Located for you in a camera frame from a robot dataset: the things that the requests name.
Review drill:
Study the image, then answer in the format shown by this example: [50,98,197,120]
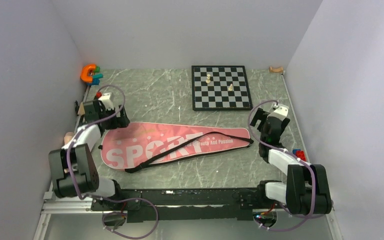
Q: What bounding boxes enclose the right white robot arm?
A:
[250,106,333,216]

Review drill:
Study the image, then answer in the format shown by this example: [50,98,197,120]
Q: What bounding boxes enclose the orange C-shaped toy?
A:
[80,63,101,84]

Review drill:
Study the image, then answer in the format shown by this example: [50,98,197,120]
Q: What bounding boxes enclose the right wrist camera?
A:
[268,103,289,121]

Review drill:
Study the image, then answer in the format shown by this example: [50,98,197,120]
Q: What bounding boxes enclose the colourful toy blocks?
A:
[292,149,307,162]

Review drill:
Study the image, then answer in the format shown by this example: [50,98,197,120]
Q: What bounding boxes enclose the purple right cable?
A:
[247,99,319,233]

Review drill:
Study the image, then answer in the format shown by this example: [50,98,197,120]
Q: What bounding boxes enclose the black white chessboard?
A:
[191,65,253,111]

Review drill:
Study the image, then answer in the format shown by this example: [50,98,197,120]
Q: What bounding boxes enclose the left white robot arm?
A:
[48,99,130,210]

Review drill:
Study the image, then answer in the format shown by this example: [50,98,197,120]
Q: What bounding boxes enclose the teal blue toy blocks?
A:
[90,73,104,86]

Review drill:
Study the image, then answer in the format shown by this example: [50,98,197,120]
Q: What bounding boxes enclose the black front rail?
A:
[90,187,281,223]

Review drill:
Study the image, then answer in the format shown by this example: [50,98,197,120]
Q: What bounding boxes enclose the wooden rolling pin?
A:
[63,132,75,146]

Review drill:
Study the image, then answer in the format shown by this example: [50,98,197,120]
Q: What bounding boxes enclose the small wooden object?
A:
[269,66,285,74]

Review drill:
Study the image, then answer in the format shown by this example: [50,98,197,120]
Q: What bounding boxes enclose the pink racket bag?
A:
[98,122,254,173]

